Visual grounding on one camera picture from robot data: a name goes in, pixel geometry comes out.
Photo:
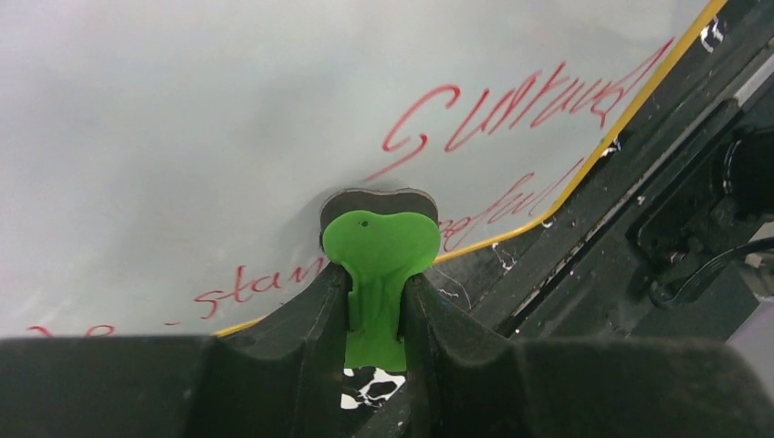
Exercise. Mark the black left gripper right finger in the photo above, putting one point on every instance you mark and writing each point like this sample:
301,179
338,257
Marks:
465,380

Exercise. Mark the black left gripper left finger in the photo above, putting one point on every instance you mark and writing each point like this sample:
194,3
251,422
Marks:
279,378

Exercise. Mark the green black whiteboard eraser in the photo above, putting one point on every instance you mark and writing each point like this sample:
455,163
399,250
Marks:
381,239

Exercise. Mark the orange framed whiteboard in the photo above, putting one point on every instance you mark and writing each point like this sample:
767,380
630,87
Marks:
163,163

